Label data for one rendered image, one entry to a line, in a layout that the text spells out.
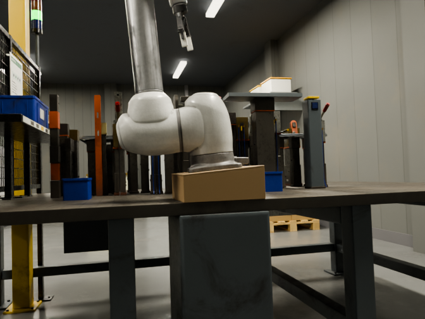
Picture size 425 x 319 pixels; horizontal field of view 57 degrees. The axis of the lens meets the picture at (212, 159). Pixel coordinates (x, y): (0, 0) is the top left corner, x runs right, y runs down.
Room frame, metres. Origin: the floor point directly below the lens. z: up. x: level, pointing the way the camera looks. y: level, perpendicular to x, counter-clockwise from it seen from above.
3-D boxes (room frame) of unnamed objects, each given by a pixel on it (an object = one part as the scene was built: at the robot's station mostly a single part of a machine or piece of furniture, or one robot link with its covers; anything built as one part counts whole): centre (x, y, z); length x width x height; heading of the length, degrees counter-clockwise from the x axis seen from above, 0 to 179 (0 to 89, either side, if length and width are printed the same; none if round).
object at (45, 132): (1.83, 0.88, 1.02); 0.90 x 0.22 x 0.03; 11
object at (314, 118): (1.97, -0.51, 0.92); 0.08 x 0.08 x 0.44; 11
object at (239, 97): (1.92, -0.25, 1.16); 0.37 x 0.14 x 0.02; 101
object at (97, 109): (1.94, 0.56, 0.95); 0.03 x 0.01 x 0.50; 101
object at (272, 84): (6.19, -1.05, 2.13); 0.43 x 0.36 x 0.25; 13
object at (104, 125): (1.98, 0.55, 0.88); 0.04 x 0.04 x 0.37; 11
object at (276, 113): (2.09, -0.32, 0.90); 0.13 x 0.08 x 0.41; 11
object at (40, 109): (1.84, 0.88, 1.10); 0.30 x 0.17 x 0.13; 12
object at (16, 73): (2.11, 1.06, 1.30); 0.23 x 0.02 x 0.31; 11
